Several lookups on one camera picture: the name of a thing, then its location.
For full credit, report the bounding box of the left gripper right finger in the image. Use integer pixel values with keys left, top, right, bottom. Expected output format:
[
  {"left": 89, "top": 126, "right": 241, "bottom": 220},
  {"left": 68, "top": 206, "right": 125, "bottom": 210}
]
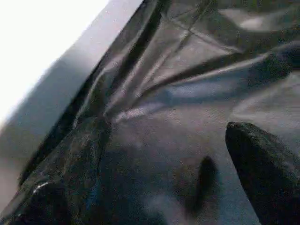
[{"left": 225, "top": 121, "right": 300, "bottom": 225}]

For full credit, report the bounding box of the black table mat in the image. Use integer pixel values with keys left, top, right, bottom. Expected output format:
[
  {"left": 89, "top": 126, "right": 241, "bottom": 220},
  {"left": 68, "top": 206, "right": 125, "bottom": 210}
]
[{"left": 18, "top": 0, "right": 300, "bottom": 225}]

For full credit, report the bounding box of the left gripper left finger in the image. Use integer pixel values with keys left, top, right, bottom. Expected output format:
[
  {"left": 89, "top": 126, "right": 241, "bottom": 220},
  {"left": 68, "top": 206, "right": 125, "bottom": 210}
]
[{"left": 4, "top": 116, "right": 111, "bottom": 225}]

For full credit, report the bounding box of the white plastic table top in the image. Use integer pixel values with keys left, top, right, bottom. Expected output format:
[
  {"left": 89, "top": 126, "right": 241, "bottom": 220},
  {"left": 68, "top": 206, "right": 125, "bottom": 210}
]
[{"left": 0, "top": 0, "right": 150, "bottom": 183}]

